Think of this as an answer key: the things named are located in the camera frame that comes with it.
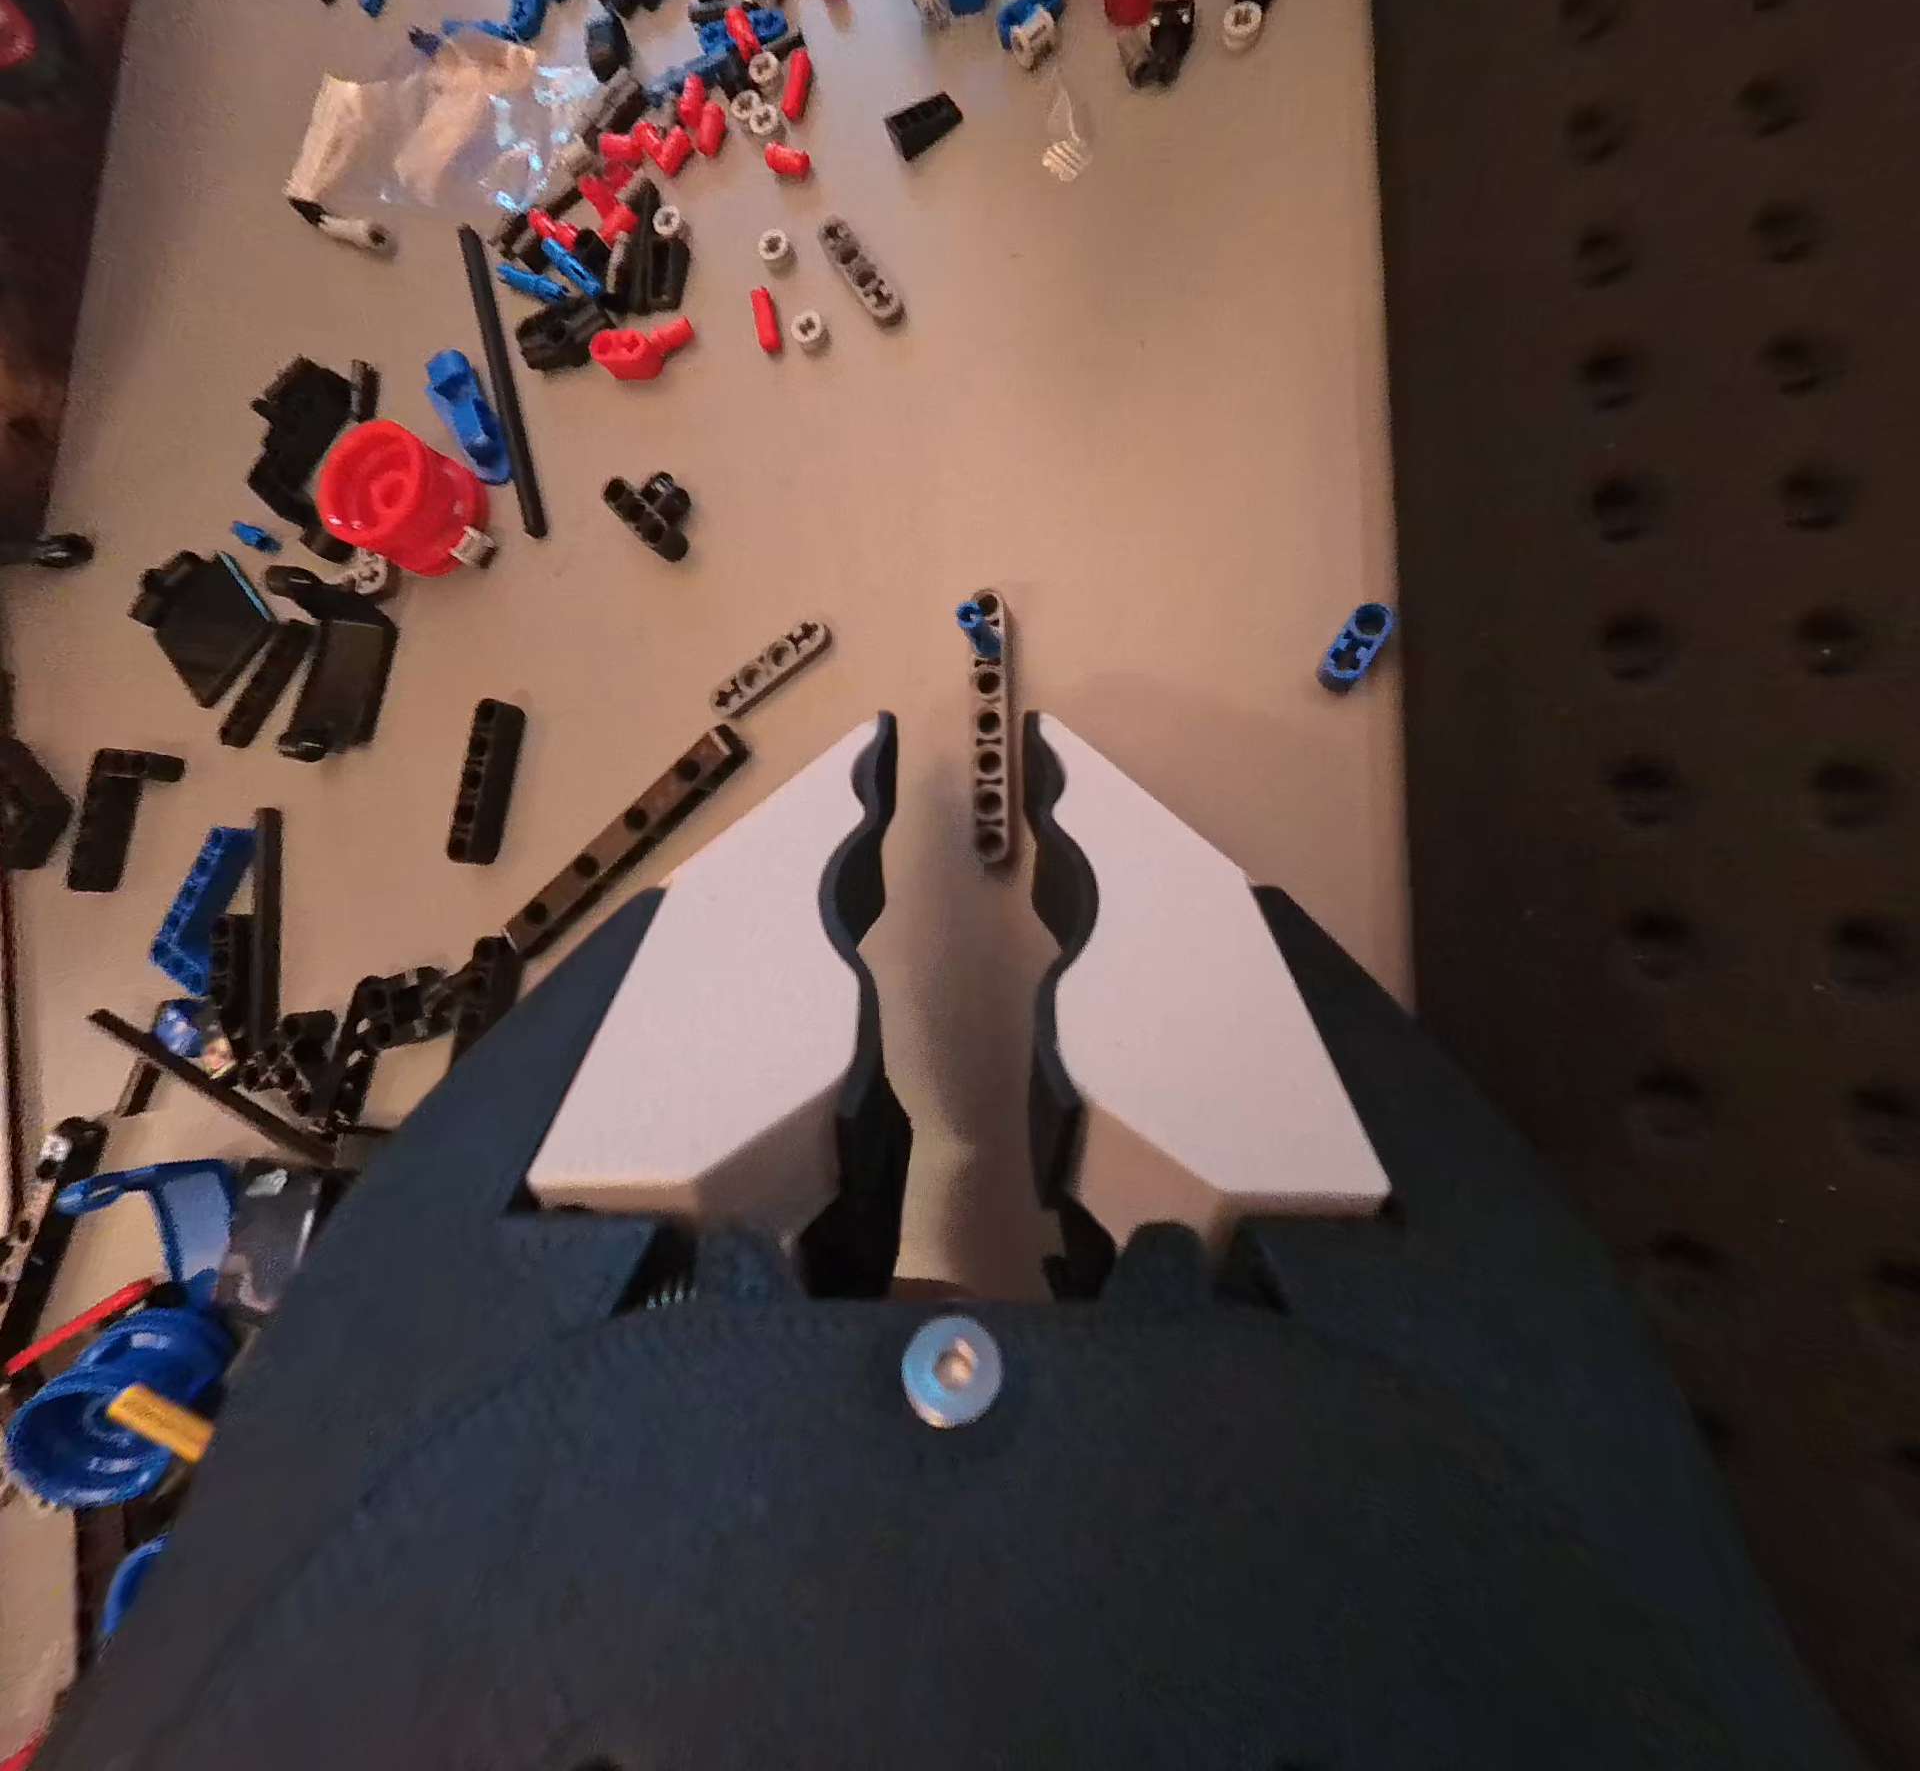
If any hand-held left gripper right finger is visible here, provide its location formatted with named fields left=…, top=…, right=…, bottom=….
left=1025, top=708, right=1393, bottom=1295

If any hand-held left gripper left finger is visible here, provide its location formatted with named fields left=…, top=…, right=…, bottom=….
left=524, top=708, right=919, bottom=1300

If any dark grey seven-hole beam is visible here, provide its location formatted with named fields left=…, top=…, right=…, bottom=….
left=960, top=585, right=1025, bottom=869

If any white desk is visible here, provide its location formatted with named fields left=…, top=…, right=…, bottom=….
left=0, top=0, right=1420, bottom=1771

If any black five-hole beam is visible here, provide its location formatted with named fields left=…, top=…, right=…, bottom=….
left=445, top=698, right=527, bottom=865

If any long grey thin liftarm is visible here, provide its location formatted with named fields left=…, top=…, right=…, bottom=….
left=711, top=619, right=835, bottom=718

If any blue two-hole beam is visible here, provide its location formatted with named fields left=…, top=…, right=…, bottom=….
left=1317, top=601, right=1398, bottom=692

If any short black axle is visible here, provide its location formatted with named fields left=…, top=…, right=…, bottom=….
left=249, top=806, right=286, bottom=1053

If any black curved panel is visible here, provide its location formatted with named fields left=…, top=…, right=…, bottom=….
left=276, top=601, right=400, bottom=762

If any black T-shaped beam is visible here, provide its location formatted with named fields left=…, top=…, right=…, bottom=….
left=602, top=470, right=695, bottom=561

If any blue angled beam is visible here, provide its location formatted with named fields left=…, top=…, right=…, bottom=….
left=148, top=825, right=261, bottom=999

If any black four-hole beam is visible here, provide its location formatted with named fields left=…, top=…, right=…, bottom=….
left=219, top=619, right=317, bottom=749

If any large blue curved panel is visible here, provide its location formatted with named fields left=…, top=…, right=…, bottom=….
left=59, top=1155, right=242, bottom=1294

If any red wheel hub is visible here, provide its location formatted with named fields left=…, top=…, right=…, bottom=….
left=316, top=417, right=493, bottom=579

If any black L-shaped beam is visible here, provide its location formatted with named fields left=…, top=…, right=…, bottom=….
left=63, top=746, right=186, bottom=892

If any black flat panel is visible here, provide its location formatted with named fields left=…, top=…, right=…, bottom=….
left=128, top=552, right=278, bottom=706

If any long black axle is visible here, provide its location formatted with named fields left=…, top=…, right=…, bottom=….
left=457, top=226, right=550, bottom=538

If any red axle pin connector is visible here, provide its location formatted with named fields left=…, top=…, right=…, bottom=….
left=589, top=316, right=697, bottom=381

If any extra long black beam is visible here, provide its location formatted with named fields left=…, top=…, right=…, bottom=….
left=0, top=1117, right=111, bottom=1353

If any red thin axle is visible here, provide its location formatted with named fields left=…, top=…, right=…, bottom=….
left=0, top=1276, right=160, bottom=1375

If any black perpendicular connector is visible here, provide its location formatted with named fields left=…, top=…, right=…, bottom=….
left=517, top=297, right=614, bottom=372

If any short grey thin liftarm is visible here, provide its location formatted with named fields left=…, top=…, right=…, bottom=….
left=818, top=215, right=909, bottom=327

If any white pin with black tip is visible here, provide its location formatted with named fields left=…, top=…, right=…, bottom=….
left=285, top=198, right=400, bottom=257

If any pile of small building pieces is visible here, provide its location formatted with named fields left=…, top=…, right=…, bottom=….
left=300, top=0, right=1359, bottom=310

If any clear plastic bag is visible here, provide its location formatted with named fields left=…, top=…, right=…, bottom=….
left=285, top=39, right=602, bottom=227

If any black toy set box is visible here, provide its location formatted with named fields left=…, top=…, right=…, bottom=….
left=0, top=0, right=151, bottom=557

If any black frame piece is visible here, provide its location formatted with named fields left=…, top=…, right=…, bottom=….
left=249, top=359, right=380, bottom=528

